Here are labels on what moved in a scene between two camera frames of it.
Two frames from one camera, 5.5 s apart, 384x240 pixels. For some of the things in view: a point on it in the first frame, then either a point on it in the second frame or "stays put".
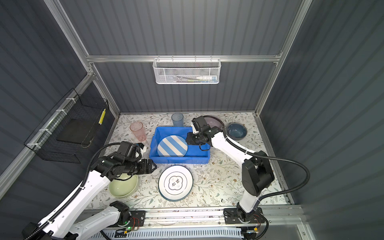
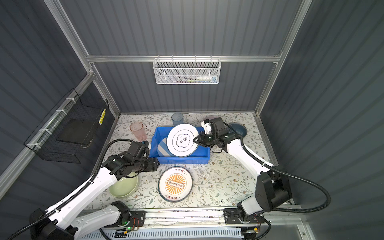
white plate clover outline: (175, 182) → (180, 140)
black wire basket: (71, 126) stays put
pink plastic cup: (137, 128) stays put
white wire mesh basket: (186, 71) stays put
